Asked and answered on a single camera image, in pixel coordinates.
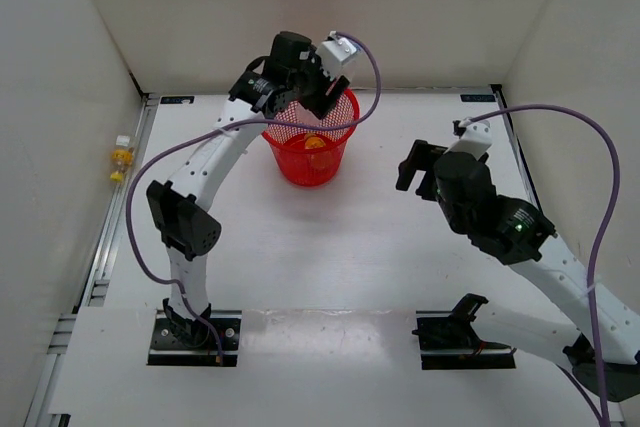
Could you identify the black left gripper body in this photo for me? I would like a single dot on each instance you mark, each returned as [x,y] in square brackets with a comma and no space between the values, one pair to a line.
[310,84]

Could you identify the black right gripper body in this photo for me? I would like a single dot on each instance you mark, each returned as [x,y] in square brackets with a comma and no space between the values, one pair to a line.
[456,221]

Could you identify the orange juice bottle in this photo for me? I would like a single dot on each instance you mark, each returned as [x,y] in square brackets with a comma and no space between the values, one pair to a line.
[313,142]

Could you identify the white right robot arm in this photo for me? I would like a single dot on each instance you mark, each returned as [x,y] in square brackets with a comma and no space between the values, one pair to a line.
[516,234]

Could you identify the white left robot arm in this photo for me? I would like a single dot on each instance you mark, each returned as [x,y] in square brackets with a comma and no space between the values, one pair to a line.
[180,206]

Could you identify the red plastic mesh bin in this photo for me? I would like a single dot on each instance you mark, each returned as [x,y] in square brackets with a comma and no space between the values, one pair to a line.
[311,168]

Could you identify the right blue corner label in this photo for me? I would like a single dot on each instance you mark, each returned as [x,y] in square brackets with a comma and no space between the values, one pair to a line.
[477,98]

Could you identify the blue corner label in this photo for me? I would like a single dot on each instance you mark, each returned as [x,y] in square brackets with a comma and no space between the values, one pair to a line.
[177,100]
[477,98]

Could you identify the left blue corner label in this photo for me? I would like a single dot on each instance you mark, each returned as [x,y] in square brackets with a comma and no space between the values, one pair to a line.
[177,100]

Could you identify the small yellow capped bottle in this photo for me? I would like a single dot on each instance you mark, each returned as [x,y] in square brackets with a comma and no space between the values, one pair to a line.
[122,157]

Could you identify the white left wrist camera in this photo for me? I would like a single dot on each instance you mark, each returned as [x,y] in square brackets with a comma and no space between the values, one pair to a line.
[338,56]

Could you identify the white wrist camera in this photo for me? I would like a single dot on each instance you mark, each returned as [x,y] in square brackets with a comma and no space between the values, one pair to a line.
[338,56]
[474,138]

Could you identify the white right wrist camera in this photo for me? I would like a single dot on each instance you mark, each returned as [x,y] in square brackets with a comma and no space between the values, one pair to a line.
[474,138]

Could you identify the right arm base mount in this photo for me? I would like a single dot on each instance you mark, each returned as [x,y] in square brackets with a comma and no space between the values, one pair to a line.
[448,342]

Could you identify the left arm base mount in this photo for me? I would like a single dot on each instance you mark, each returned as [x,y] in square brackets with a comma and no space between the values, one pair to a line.
[170,346]

